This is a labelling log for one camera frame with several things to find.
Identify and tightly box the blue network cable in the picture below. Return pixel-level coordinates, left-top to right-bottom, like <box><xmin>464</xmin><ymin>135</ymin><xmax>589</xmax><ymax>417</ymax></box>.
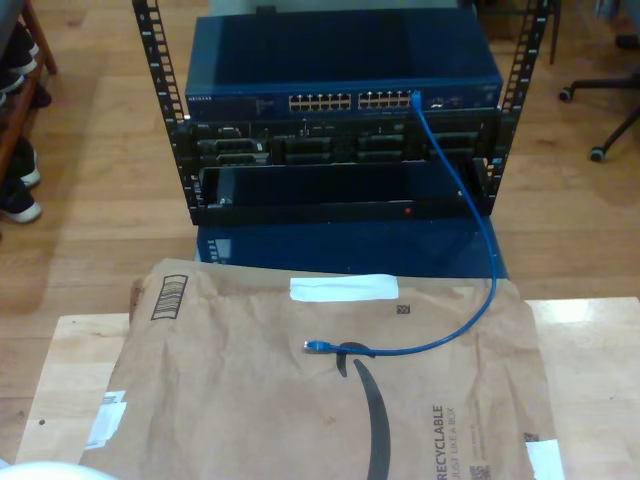
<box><xmin>302</xmin><ymin>88</ymin><xmax>499</xmax><ymax>357</ymax></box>

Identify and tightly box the dark blue base unit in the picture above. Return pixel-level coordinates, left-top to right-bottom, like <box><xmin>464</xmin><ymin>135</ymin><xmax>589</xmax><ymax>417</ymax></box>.
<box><xmin>194</xmin><ymin>217</ymin><xmax>509</xmax><ymax>281</ymax></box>

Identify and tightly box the white tape strip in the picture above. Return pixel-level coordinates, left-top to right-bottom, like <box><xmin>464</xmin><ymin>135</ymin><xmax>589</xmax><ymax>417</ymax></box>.
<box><xmin>289</xmin><ymin>273</ymin><xmax>400</xmax><ymax>303</ymax></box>

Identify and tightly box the black server unit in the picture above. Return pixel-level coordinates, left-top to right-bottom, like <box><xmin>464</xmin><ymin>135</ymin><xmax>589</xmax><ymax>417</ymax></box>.
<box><xmin>187</xmin><ymin>119</ymin><xmax>501</xmax><ymax>166</ymax></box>

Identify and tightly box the brown paper mailer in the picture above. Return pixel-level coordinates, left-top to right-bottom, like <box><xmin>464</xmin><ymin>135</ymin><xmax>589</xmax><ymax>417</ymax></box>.
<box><xmin>79</xmin><ymin>257</ymin><xmax>566</xmax><ymax>480</ymax></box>

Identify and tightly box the white paper label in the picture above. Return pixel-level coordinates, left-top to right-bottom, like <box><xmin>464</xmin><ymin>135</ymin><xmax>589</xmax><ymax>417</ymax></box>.
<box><xmin>87</xmin><ymin>389</ymin><xmax>129</xmax><ymax>449</ymax></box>
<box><xmin>524</xmin><ymin>434</ymin><xmax>566</xmax><ymax>480</ymax></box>

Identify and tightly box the dark shoe white sole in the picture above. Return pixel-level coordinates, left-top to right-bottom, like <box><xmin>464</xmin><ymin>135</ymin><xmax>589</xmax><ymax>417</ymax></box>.
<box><xmin>0</xmin><ymin>49</ymin><xmax>39</xmax><ymax>94</ymax></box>
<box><xmin>12</xmin><ymin>19</ymin><xmax>41</xmax><ymax>61</ymax></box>
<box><xmin>0</xmin><ymin>182</ymin><xmax>44</xmax><ymax>225</ymax></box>
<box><xmin>17</xmin><ymin>144</ymin><xmax>42</xmax><ymax>189</ymax></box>

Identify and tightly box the thin dark furniture leg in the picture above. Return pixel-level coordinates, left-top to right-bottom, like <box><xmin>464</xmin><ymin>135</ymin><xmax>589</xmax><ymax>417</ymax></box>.
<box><xmin>548</xmin><ymin>0</ymin><xmax>560</xmax><ymax>65</ymax></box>

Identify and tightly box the black office chair base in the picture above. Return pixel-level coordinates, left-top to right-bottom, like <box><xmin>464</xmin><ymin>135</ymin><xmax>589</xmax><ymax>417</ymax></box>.
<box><xmin>558</xmin><ymin>67</ymin><xmax>640</xmax><ymax>162</ymax></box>

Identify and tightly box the wooden bench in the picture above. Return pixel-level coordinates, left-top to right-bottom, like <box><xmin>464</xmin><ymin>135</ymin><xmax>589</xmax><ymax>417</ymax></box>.
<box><xmin>0</xmin><ymin>0</ymin><xmax>57</xmax><ymax>181</ymax></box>

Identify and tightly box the blue network switch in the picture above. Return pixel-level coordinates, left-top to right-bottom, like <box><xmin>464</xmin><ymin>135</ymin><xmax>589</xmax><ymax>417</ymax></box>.
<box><xmin>183</xmin><ymin>13</ymin><xmax>504</xmax><ymax>120</ymax></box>

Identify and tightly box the black rack frame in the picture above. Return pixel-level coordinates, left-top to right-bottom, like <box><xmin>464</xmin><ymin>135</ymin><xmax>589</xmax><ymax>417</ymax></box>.
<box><xmin>130</xmin><ymin>0</ymin><xmax>554</xmax><ymax>226</ymax></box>

